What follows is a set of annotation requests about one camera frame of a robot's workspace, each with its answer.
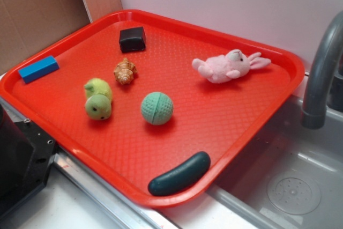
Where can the blue rectangular block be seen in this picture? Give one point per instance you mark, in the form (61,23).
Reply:
(38,69)

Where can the brown cardboard panel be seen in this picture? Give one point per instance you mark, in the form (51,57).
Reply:
(28,26)

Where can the pink plush bunny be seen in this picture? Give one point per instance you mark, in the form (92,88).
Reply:
(224,68)

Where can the red plastic tray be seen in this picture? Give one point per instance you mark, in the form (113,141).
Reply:
(124,149)

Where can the grey toy faucet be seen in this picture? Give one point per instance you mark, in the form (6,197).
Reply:
(324,85)

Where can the green plush bird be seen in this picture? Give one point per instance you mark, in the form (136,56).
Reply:
(99,98)

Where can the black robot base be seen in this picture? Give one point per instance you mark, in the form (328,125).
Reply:
(27,153)

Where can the black rectangular block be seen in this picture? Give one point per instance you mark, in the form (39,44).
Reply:
(132,39)

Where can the green dimpled ball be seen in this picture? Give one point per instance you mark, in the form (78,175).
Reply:
(157,108)

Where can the dark green toy cucumber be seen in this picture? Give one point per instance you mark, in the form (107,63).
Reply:
(182,176)

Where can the grey toy sink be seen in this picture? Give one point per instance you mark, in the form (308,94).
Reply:
(287,176)

